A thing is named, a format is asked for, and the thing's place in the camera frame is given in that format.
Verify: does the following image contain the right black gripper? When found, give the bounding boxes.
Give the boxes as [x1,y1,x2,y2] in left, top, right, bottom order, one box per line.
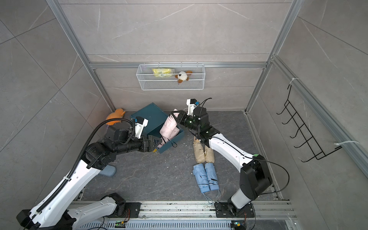
[172,111,202,134]

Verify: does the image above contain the pink umbrella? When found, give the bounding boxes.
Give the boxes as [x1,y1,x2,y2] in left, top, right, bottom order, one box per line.
[160,115,180,145]

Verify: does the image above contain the teal drawer cabinet yellow base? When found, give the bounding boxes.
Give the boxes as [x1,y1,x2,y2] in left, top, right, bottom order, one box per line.
[131,103,185,153]

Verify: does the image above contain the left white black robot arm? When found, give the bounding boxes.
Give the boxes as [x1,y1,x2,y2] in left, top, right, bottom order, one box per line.
[16,117,162,230]

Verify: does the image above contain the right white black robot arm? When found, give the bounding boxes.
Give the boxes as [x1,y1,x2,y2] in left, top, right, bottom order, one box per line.
[171,107,279,217]

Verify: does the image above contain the beige folded umbrella left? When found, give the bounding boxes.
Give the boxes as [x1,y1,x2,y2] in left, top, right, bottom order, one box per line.
[193,137,206,164]

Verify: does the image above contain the beige folded umbrella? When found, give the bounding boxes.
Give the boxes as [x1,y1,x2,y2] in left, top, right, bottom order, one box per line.
[193,137,206,164]
[204,146,215,163]

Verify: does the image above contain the beige folded umbrella right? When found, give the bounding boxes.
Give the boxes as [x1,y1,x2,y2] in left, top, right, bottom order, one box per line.
[204,146,215,163]

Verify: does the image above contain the blue folded umbrella left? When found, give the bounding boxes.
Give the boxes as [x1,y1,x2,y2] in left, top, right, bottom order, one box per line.
[193,163,210,194]

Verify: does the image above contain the blue folded umbrella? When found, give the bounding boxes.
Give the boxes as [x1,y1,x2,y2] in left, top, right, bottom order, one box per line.
[205,163,219,191]
[193,163,210,194]

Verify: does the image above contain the blue folded umbrella right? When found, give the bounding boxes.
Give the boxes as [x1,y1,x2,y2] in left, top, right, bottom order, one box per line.
[205,163,219,191]

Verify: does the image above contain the brown white plush dog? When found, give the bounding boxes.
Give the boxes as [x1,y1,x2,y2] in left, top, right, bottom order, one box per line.
[175,71,193,84]

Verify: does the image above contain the orange plush toy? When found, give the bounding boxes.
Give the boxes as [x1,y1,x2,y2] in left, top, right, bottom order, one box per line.
[106,108,126,126]

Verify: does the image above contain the yellow packet in basket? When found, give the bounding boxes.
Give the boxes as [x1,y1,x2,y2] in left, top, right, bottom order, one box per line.
[152,68,175,78]

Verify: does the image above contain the blue grey sponge pad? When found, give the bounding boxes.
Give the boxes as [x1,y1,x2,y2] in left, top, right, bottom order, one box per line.
[99,165,117,177]

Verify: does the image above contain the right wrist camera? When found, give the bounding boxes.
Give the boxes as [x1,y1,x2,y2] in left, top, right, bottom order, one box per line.
[186,99,199,116]

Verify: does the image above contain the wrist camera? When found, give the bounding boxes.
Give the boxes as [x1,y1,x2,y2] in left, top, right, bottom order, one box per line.
[135,117,149,139]
[186,99,199,116]

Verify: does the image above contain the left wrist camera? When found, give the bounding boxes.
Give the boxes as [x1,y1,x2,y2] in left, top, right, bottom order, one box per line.
[135,117,149,139]

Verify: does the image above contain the white wire wall basket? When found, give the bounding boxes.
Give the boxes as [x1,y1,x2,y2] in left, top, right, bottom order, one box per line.
[136,63,206,91]

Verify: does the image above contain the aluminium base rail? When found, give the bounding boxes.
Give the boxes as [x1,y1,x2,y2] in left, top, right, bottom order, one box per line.
[77,200,301,230]

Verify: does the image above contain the black wall hook rack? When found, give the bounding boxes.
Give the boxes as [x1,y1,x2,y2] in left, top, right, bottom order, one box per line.
[276,85,342,163]

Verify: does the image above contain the aluminium frame profile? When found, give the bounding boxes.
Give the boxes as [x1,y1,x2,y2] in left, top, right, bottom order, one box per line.
[47,1,368,175]

